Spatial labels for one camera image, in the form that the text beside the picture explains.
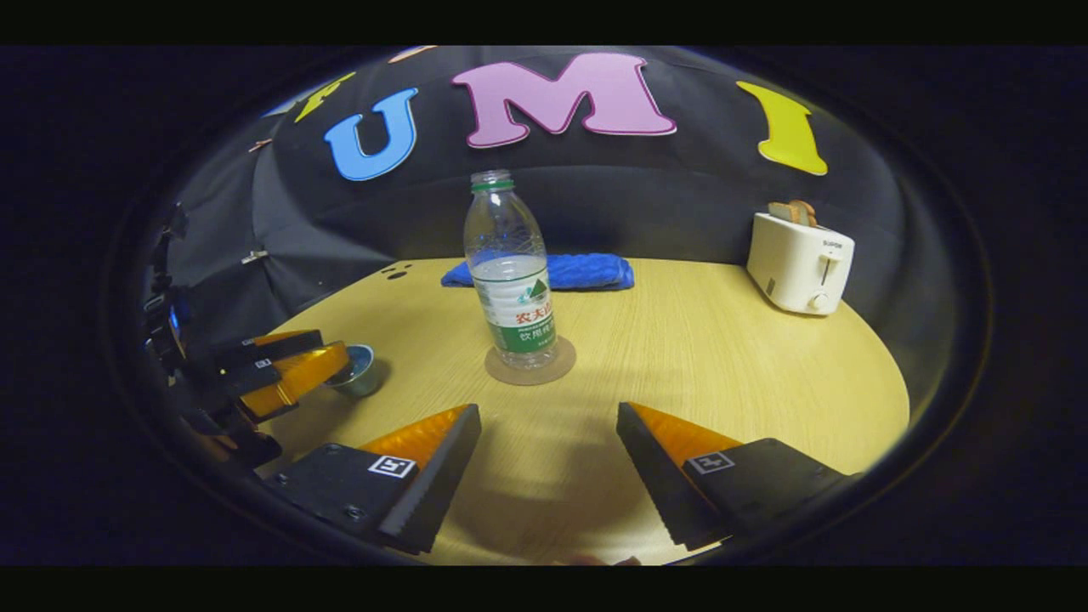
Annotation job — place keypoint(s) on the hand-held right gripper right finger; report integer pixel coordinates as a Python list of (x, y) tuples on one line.
[(654, 489)]

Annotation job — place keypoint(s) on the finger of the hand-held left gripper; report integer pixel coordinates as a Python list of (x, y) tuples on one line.
[(293, 382), (263, 350)]

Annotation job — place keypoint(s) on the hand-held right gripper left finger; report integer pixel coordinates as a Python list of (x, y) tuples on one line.
[(433, 493)]

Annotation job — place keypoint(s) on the small ceramic teacup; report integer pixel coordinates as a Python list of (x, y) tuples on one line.
[(361, 381)]

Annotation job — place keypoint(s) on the round brown coaster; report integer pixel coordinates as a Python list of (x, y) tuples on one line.
[(552, 370)]

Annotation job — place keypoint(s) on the clear plastic water bottle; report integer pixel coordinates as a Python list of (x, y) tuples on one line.
[(514, 297)]

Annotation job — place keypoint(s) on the white cloth clip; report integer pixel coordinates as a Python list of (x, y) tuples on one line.
[(254, 256)]

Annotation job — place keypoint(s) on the blue towel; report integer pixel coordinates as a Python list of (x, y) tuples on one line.
[(595, 272)]

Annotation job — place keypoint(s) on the white toaster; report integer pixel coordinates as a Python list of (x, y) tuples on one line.
[(795, 268)]

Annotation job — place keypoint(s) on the black backdrop cloth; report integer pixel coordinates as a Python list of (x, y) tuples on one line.
[(663, 204)]

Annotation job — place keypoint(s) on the light toast slice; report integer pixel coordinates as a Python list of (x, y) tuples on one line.
[(782, 212)]

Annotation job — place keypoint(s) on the brown toast slice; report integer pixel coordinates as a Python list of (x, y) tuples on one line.
[(806, 212)]

